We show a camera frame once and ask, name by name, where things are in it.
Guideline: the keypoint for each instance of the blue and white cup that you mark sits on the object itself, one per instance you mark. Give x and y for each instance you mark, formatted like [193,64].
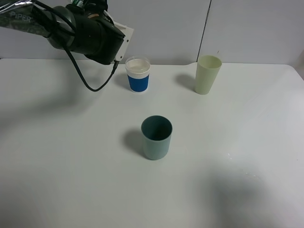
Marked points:
[138,71]

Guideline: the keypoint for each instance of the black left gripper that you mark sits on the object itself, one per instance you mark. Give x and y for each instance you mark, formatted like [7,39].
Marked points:
[96,35]

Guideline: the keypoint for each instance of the clear plastic drink bottle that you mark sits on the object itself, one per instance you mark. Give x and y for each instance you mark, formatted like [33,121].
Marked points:
[78,3]

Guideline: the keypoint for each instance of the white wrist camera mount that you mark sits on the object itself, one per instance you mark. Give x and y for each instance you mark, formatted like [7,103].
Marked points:
[128,32]

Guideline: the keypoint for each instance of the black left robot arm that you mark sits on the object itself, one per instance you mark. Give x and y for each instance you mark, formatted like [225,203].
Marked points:
[56,24]

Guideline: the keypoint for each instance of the teal green cup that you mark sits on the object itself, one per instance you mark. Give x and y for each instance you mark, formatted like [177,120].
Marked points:
[156,131]

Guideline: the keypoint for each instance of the tall pale green cup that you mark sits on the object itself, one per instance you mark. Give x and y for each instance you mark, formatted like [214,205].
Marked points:
[207,70]

